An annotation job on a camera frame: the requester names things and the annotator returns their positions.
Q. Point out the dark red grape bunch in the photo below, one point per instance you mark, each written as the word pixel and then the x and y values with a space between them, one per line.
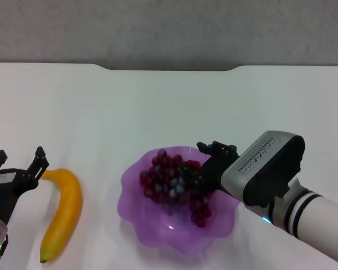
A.
pixel 163 182

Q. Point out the yellow banana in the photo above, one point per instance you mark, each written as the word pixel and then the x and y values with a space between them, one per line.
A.
pixel 64 208

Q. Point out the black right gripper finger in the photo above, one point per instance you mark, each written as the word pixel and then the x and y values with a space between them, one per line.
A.
pixel 221 149
pixel 190 172

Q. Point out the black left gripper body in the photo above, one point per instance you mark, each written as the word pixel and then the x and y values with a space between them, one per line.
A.
pixel 2 194

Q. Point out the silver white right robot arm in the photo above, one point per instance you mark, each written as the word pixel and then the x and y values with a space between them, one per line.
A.
pixel 315 219

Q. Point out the purple wavy plastic bowl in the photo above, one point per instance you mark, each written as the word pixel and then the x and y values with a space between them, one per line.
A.
pixel 163 230

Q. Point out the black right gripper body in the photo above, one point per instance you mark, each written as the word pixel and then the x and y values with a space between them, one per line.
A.
pixel 212 174

